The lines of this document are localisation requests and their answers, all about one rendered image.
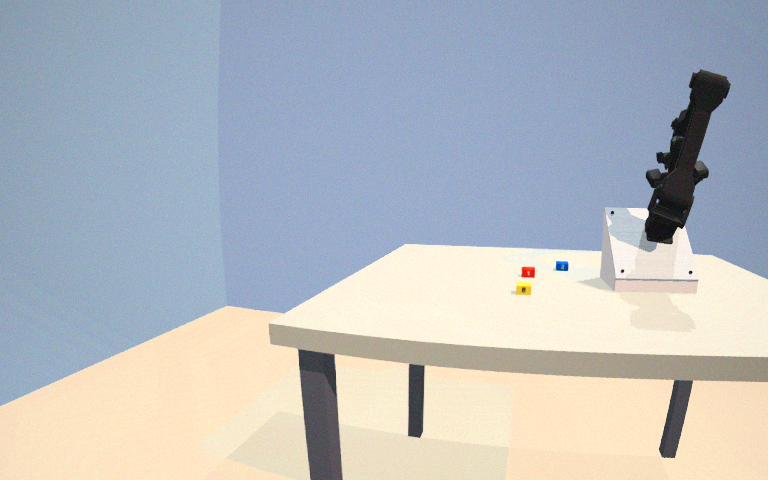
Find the yellow block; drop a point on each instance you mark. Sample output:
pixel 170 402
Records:
pixel 523 288

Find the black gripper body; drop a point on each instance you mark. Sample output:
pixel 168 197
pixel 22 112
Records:
pixel 655 177

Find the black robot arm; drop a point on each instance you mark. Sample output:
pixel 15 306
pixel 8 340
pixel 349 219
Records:
pixel 675 194

